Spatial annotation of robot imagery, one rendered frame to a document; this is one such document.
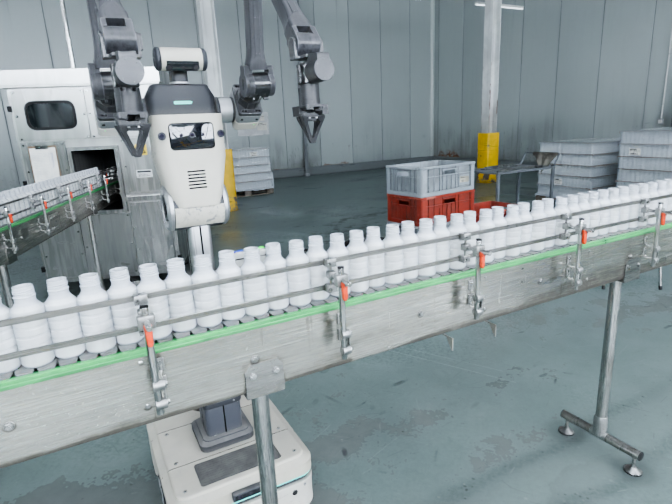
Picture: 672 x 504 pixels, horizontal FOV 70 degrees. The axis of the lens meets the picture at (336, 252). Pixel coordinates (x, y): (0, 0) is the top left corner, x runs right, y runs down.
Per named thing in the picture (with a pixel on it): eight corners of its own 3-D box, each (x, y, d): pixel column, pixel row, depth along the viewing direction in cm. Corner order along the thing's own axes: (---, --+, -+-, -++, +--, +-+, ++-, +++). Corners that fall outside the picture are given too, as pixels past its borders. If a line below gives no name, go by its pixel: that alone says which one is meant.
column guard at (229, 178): (218, 212, 859) (212, 150, 830) (213, 210, 893) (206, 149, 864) (240, 210, 876) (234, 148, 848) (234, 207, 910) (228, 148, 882)
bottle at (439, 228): (442, 266, 150) (443, 214, 145) (453, 271, 144) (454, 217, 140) (425, 268, 148) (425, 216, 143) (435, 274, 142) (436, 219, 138)
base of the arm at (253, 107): (230, 86, 171) (238, 116, 169) (235, 72, 164) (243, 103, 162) (254, 86, 175) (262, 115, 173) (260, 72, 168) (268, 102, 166)
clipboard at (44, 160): (35, 183, 426) (27, 146, 417) (63, 181, 429) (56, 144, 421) (33, 183, 422) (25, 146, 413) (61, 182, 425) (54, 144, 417)
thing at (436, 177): (421, 198, 352) (421, 168, 346) (384, 193, 384) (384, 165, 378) (475, 189, 385) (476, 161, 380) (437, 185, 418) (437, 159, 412)
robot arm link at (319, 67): (316, 38, 129) (287, 38, 125) (337, 29, 119) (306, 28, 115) (320, 85, 132) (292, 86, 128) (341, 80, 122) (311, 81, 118)
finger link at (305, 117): (316, 142, 138) (313, 108, 136) (327, 142, 132) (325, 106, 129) (294, 144, 135) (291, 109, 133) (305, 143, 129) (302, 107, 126)
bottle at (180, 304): (165, 329, 111) (155, 261, 107) (187, 320, 116) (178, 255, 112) (180, 335, 108) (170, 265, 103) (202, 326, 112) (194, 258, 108)
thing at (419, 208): (421, 227, 358) (421, 198, 352) (385, 220, 391) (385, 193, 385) (475, 216, 391) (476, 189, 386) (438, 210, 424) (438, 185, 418)
